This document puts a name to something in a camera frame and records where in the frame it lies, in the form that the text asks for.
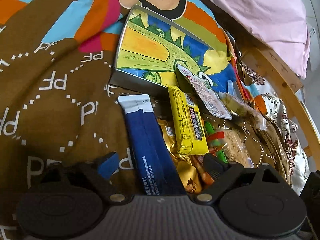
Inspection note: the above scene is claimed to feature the clear pack of crackers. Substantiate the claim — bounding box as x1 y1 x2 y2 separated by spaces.
202 114 254 168

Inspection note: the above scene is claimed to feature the green red orange snack packet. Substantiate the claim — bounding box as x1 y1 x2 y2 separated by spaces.
204 121 228 163

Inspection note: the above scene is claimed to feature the gold foil snack packet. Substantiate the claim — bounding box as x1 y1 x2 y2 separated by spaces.
157 119 214 194

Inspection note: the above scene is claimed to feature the yellow snack bar pack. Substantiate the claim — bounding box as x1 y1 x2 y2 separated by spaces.
168 86 208 155

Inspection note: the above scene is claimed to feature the blue white snack pouch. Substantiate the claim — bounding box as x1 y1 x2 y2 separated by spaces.
118 94 186 196

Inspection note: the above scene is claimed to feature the clear bag of bread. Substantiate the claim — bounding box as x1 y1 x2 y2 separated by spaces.
219 92 267 130

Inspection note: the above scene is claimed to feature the white pink printed snack packet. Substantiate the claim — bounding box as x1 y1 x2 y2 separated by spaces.
176 63 232 120

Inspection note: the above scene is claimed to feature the white floral satin quilt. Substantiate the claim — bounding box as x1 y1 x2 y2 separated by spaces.
239 64 310 194

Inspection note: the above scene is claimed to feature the metal tray with dinosaur picture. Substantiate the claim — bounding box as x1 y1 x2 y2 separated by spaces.
110 5 241 96

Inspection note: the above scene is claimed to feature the colourful monkey print blanket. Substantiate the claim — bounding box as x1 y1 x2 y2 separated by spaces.
1 0 236 239

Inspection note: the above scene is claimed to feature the pink bed sheet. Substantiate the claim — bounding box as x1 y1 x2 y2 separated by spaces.
210 0 310 79

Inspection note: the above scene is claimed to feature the wooden bed frame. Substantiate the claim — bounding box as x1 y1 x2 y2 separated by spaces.
239 45 319 170

